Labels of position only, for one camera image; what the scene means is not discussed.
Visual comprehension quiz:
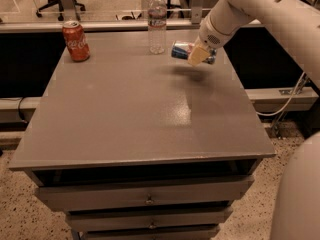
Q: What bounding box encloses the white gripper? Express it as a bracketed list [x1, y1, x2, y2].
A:
[188, 13, 238, 66]

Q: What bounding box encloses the blue silver redbull can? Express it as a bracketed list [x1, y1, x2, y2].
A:
[170, 40, 218, 65]

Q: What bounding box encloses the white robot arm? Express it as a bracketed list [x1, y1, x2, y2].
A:
[188, 0, 320, 240]

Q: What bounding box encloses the clear plastic water bottle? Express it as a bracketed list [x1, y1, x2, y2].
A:
[147, 0, 167, 54]

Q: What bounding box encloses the red coca-cola can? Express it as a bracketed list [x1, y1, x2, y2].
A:
[62, 21, 90, 62]

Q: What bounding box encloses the grey metal railing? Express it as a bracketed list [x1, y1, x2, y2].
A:
[0, 15, 264, 34]

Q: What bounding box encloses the grey drawer cabinet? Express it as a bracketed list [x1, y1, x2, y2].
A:
[8, 28, 277, 240]

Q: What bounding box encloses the bottom grey drawer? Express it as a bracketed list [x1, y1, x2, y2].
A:
[85, 225, 220, 240]

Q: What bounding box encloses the grey drawer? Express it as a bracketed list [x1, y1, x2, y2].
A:
[35, 176, 254, 212]
[85, 225, 220, 240]
[66, 206, 233, 232]

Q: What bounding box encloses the middle grey drawer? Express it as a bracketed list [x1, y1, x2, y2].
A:
[66, 206, 233, 232]

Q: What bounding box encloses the top grey drawer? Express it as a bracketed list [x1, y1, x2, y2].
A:
[35, 176, 254, 212]

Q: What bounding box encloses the white cable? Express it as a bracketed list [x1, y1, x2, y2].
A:
[255, 71, 309, 118]

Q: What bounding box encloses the black cable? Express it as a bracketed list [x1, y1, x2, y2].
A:
[17, 97, 28, 123]

